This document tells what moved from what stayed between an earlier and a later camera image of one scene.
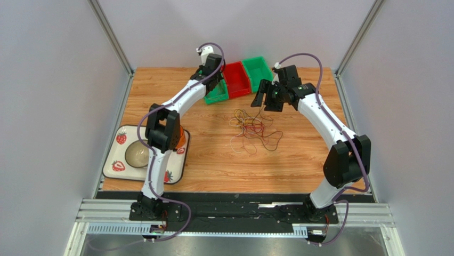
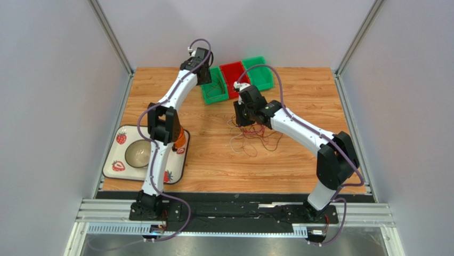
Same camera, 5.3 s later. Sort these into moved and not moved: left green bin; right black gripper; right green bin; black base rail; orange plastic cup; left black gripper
Moved: right black gripper; left black gripper
Not moved: black base rail; orange plastic cup; left green bin; right green bin
